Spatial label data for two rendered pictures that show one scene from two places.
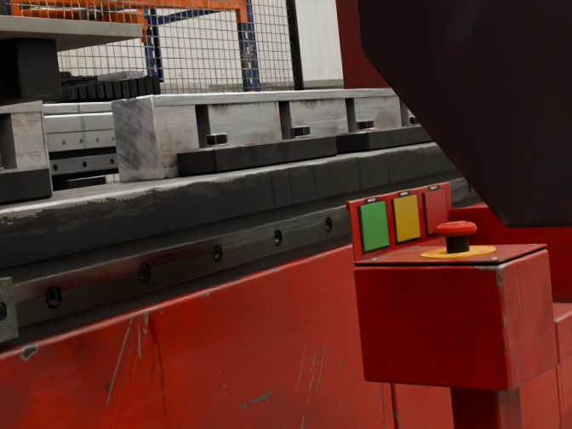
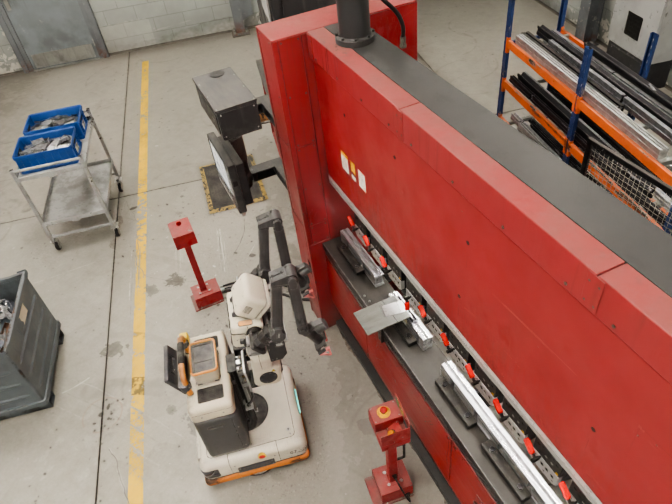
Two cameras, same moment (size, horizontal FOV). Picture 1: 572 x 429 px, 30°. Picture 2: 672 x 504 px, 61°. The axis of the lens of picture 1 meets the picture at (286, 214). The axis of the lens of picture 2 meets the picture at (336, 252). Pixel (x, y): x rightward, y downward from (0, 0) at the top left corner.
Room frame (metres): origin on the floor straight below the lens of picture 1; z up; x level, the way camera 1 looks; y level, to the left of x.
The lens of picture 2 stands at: (1.94, -1.46, 3.44)
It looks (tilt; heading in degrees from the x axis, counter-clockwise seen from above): 43 degrees down; 130
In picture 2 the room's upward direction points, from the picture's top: 8 degrees counter-clockwise
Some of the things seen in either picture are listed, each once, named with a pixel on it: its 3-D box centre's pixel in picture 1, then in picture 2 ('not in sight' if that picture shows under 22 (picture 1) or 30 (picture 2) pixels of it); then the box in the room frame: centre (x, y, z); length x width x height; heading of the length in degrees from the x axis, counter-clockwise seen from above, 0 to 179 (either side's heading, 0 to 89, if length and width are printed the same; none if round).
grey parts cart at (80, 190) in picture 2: not in sight; (72, 179); (-2.93, 0.60, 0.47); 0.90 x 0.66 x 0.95; 138
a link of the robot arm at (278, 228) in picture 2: not in sight; (282, 245); (0.25, 0.12, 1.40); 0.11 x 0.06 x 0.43; 138
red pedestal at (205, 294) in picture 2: not in sight; (194, 263); (-1.07, 0.37, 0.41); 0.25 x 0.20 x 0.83; 60
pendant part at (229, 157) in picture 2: not in sight; (231, 170); (-0.47, 0.50, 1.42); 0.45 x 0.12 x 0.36; 150
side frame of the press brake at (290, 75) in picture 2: not in sight; (353, 185); (0.10, 1.02, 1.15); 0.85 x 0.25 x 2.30; 60
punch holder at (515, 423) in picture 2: not in sight; (520, 416); (1.69, -0.12, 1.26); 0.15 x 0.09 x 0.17; 150
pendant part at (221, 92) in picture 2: not in sight; (238, 148); (-0.47, 0.60, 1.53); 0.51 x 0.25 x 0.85; 150
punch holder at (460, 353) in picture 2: not in sight; (465, 348); (1.34, 0.08, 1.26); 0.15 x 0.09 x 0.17; 150
